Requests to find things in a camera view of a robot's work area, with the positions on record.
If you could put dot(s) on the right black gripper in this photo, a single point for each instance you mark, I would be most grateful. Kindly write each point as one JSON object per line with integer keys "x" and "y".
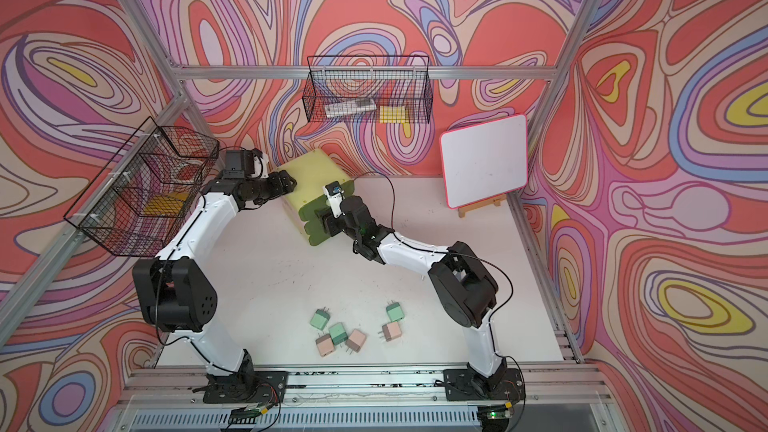
{"x": 330, "y": 222}

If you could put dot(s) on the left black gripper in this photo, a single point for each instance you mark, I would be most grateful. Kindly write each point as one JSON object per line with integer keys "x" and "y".
{"x": 277, "y": 190}

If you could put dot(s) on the green drawer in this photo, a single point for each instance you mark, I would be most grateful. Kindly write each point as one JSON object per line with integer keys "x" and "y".
{"x": 319, "y": 223}
{"x": 317, "y": 237}
{"x": 314, "y": 203}

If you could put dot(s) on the yellow green drawer cabinet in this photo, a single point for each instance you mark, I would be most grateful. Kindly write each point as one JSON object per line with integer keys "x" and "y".
{"x": 311, "y": 169}

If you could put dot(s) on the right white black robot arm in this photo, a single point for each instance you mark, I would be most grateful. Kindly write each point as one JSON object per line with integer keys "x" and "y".
{"x": 464, "y": 286}

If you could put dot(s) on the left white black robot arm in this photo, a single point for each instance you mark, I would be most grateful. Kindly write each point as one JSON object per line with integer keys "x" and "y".
{"x": 176, "y": 297}

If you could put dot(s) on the yellow block in left basket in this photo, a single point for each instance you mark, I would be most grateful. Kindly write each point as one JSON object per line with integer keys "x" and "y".
{"x": 165, "y": 205}

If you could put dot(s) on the yellow block in basket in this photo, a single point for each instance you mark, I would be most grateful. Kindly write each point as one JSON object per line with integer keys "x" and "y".
{"x": 165, "y": 205}
{"x": 393, "y": 115}

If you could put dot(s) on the green plug right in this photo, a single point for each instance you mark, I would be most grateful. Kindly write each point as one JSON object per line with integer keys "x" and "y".
{"x": 395, "y": 312}

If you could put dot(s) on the green plug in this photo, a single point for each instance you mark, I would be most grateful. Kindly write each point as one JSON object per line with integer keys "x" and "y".
{"x": 338, "y": 333}
{"x": 320, "y": 319}
{"x": 395, "y": 312}

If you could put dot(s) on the green plug left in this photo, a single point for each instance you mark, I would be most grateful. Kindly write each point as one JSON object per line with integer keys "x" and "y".
{"x": 320, "y": 319}

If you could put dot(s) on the wooden easel stand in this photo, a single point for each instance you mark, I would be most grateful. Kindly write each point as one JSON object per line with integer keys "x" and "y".
{"x": 496, "y": 201}

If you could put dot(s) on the yellow block in back basket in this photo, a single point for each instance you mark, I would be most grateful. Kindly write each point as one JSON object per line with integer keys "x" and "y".
{"x": 393, "y": 115}

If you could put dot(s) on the grey box in back basket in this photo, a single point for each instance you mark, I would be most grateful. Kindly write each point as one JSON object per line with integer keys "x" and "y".
{"x": 350, "y": 108}

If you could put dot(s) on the green plug centre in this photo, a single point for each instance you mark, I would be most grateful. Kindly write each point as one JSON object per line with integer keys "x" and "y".
{"x": 338, "y": 333}

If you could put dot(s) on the pink plug right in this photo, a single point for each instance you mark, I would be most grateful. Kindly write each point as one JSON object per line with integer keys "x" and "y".
{"x": 391, "y": 331}

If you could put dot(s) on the pink plug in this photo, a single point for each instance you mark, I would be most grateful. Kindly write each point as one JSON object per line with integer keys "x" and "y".
{"x": 391, "y": 331}
{"x": 325, "y": 345}
{"x": 356, "y": 340}

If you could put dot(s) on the pink plug centre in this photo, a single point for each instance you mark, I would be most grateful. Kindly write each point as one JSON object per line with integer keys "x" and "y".
{"x": 356, "y": 340}

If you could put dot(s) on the pink plug left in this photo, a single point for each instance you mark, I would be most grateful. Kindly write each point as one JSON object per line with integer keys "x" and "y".
{"x": 325, "y": 345}

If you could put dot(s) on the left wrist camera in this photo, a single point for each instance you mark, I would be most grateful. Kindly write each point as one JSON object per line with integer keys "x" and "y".
{"x": 245, "y": 164}

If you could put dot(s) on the black wire basket left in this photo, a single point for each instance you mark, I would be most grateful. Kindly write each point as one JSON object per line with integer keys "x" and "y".
{"x": 154, "y": 159}

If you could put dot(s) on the black wire basket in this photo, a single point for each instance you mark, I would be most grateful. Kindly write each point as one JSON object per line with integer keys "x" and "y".
{"x": 390, "y": 80}
{"x": 154, "y": 159}

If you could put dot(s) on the black wire basket back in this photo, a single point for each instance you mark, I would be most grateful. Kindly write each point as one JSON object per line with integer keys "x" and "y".
{"x": 390, "y": 80}

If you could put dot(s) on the white board pink frame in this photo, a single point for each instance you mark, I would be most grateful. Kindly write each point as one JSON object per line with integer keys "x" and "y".
{"x": 484, "y": 160}

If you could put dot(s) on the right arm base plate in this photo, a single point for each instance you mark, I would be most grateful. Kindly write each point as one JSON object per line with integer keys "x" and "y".
{"x": 465, "y": 384}

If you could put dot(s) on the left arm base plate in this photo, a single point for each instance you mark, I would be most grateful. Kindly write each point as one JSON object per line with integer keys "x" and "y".
{"x": 249, "y": 387}

